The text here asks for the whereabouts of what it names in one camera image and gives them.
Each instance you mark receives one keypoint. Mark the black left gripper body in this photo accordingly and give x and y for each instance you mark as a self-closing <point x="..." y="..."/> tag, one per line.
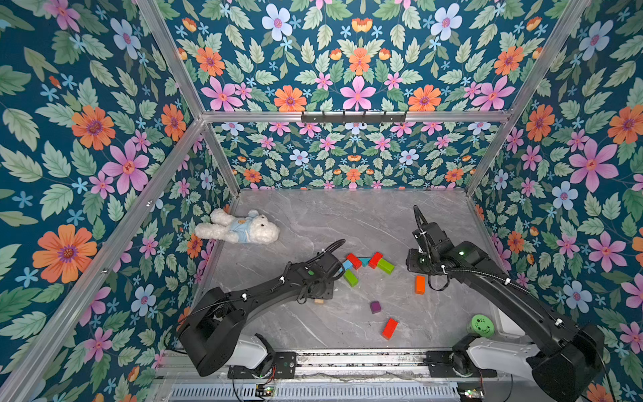
<point x="326" y="290"/>

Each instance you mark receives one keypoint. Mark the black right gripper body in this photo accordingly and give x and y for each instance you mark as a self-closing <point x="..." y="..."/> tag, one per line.
<point x="415" y="260"/>

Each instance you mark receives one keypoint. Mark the orange block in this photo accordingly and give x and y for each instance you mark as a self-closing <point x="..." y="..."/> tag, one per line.
<point x="420" y="285"/>

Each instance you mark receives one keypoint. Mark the green block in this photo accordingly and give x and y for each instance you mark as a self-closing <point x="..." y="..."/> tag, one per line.
<point x="351" y="278"/>
<point x="386" y="266"/>

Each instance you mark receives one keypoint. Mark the red block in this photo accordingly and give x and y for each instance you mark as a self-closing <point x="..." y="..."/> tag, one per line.
<point x="374" y="261"/>
<point x="355" y="261"/>
<point x="390" y="328"/>

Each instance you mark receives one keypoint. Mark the teal triangle block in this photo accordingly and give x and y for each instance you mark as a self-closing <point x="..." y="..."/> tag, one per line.
<point x="364" y="261"/>

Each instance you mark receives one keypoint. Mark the purple cube block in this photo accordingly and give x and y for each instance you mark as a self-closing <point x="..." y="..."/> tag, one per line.
<point x="375" y="307"/>

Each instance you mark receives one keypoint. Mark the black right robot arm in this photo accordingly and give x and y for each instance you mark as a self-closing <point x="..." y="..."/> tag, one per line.
<point x="562" y="359"/>

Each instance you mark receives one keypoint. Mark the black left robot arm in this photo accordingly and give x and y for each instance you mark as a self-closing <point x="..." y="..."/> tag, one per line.
<point x="211" y="334"/>

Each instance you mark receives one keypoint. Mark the white teddy bear plush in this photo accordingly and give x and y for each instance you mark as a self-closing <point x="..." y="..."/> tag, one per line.
<point x="254" y="228"/>

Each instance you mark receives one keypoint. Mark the green tape roll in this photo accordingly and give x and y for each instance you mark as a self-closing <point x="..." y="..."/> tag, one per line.
<point x="482" y="326"/>

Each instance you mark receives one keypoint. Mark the white box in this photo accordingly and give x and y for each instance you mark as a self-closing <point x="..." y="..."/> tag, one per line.
<point x="505" y="326"/>

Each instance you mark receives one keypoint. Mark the black hook rack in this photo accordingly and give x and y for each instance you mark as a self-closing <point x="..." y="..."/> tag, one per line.
<point x="373" y="118"/>

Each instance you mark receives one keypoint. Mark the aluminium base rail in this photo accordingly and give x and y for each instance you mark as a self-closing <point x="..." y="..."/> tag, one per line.
<point x="361" y="364"/>

